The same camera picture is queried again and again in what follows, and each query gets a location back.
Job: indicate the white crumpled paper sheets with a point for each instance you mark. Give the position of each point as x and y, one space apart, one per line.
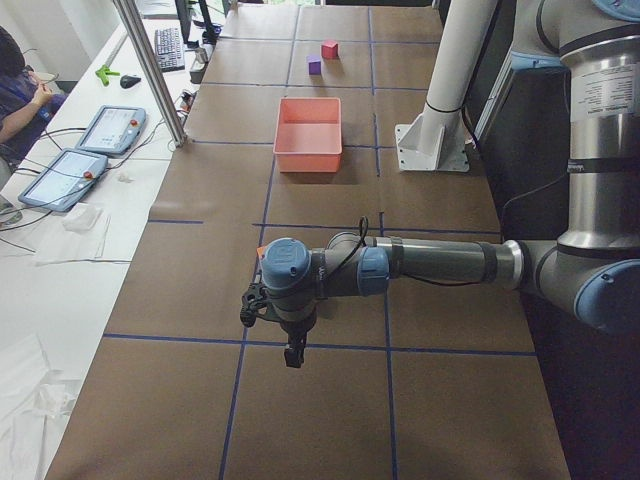
89 232

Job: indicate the green plastic tool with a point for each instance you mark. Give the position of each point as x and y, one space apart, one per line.
104 73

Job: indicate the pink plastic bin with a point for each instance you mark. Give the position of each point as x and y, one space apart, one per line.
308 137

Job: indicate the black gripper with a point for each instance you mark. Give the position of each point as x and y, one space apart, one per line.
295 330

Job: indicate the purple foam block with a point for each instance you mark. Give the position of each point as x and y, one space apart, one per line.
314 65

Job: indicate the upper teach pendant tablet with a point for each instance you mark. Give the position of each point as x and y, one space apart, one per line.
113 130

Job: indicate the aluminium frame post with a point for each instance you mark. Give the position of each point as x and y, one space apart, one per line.
134 27

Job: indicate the lower teach pendant tablet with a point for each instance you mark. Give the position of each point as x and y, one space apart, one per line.
65 181

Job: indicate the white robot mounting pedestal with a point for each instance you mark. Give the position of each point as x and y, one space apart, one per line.
435 140

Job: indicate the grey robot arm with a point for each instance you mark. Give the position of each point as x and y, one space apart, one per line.
591 271

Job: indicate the seated person in purple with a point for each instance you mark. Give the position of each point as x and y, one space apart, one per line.
27 104

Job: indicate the red foam block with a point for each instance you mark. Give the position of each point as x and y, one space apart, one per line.
330 50

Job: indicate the black computer monitor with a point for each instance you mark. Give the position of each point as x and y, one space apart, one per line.
197 13

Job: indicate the teach pendant tablet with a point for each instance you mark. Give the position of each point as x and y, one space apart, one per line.
113 130
65 181

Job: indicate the black computer keyboard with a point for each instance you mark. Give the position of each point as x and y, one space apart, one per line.
169 49

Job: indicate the black computer mouse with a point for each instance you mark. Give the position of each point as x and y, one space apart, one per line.
128 81

